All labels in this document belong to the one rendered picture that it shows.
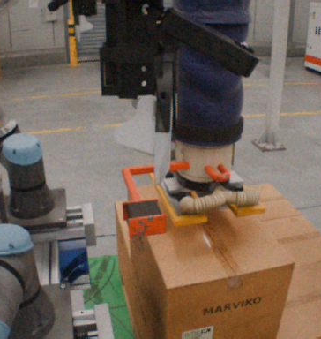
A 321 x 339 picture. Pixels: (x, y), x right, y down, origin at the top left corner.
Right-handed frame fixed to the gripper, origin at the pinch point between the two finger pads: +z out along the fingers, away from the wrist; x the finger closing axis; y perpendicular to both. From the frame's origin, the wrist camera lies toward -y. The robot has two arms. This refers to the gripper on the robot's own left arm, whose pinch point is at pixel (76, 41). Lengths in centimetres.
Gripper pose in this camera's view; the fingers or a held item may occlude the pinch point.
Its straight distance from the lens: 138.3
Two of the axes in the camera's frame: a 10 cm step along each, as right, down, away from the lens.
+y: 9.7, -1.0, 2.0
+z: 0.0, 9.0, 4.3
